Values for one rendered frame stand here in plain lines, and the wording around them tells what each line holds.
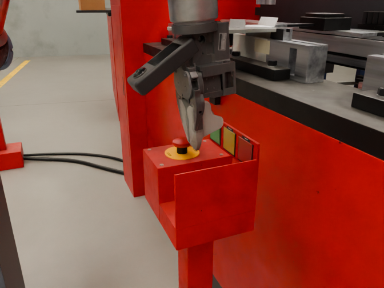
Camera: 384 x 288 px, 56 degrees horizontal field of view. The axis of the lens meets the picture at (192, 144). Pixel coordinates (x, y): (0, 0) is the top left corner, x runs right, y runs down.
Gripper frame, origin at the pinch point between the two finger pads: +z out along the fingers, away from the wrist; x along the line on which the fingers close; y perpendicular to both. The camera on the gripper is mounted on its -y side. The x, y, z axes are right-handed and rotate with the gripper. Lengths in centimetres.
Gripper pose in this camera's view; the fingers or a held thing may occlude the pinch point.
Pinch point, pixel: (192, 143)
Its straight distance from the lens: 62.6
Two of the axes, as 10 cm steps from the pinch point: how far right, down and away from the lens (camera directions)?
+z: 0.8, 9.1, 4.0
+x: -3.9, -3.4, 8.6
